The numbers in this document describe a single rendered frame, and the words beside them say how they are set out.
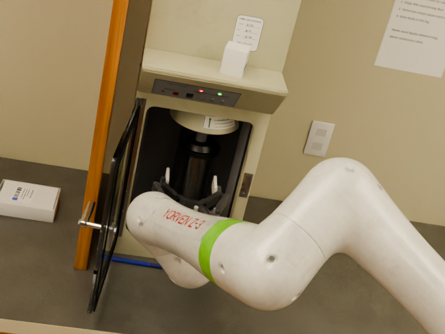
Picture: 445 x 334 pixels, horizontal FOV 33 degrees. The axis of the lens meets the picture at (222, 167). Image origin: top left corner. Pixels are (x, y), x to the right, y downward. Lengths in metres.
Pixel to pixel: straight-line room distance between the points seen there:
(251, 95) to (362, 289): 0.70
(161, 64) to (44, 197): 0.63
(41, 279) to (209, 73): 0.64
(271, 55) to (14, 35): 0.80
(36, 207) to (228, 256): 1.00
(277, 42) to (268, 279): 0.76
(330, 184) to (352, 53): 1.13
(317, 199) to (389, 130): 1.25
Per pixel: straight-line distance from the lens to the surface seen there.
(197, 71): 1.64
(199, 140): 1.90
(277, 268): 1.09
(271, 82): 1.67
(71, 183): 2.24
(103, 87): 1.66
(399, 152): 2.41
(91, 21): 2.16
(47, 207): 2.06
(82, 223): 1.61
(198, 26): 1.70
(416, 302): 1.20
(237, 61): 1.64
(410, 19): 2.24
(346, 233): 1.15
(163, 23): 1.70
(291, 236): 1.11
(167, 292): 1.89
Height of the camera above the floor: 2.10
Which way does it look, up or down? 28 degrees down
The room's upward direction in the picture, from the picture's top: 14 degrees clockwise
